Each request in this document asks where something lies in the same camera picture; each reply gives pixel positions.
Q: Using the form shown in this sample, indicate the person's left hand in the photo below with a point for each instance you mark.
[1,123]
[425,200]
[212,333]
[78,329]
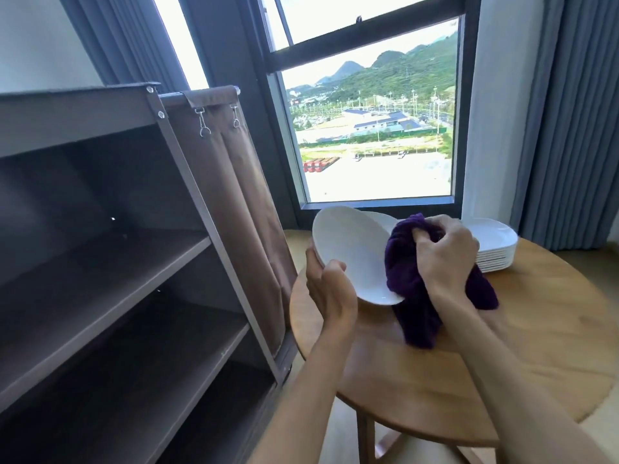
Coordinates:
[333,299]

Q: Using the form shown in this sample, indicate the person's right hand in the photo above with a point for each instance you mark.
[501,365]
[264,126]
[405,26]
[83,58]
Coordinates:
[447,258]

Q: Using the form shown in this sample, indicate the person's right thumb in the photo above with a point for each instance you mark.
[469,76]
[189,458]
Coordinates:
[423,242]

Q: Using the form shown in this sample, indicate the person's left thumb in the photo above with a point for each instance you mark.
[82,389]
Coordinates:
[336,270]

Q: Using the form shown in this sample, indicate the white oval plate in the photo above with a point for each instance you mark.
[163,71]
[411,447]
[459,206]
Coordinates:
[350,251]

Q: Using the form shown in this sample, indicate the purple cloth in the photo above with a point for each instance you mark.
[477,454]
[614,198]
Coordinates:
[411,304]

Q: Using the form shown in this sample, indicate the person's left forearm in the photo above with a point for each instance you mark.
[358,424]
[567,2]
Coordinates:
[309,396]

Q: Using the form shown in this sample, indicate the person's right forearm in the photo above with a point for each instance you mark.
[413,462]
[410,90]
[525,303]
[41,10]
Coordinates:
[498,376]

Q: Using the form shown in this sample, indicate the stack of white square plates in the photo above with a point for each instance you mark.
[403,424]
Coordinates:
[493,246]

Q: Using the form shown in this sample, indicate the brown fabric cabinet cover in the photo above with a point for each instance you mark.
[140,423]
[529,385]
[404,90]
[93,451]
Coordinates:
[251,212]

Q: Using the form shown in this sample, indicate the round wooden table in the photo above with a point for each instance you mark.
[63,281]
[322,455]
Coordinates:
[546,323]

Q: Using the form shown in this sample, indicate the dark framed window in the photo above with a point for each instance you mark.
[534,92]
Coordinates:
[382,91]

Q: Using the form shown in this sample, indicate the metal curtain clip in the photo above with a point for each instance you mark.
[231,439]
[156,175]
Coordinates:
[202,121]
[235,116]

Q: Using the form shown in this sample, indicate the grey blue curtain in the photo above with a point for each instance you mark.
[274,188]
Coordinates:
[575,115]

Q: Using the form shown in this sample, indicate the brown shelf cabinet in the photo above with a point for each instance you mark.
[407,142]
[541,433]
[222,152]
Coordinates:
[106,246]

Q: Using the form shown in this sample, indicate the dark grey curtain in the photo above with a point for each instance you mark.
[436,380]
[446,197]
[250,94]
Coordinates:
[125,38]

